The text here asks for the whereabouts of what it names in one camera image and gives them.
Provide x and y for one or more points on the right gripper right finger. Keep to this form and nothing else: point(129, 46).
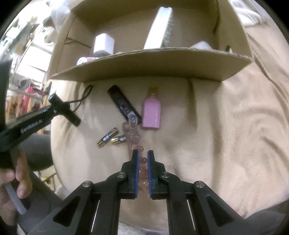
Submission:
point(192, 208)

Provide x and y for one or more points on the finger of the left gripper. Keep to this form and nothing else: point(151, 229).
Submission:
point(63, 108)

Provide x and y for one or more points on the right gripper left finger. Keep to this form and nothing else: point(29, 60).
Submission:
point(94, 208)

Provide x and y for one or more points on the black gold battery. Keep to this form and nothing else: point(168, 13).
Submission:
point(118, 139)
point(107, 137)

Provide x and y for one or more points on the black rectangular device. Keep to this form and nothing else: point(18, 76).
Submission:
point(123, 104)

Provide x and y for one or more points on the pink perfume bottle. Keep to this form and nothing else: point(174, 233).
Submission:
point(151, 110)

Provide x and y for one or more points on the wooden chair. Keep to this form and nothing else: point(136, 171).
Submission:
point(18, 105)

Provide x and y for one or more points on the tan bed sheet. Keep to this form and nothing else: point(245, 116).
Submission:
point(231, 135)

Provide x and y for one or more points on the brown cardboard box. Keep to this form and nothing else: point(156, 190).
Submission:
point(115, 39)

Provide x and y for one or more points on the white flat box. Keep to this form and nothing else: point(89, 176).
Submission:
point(158, 36)

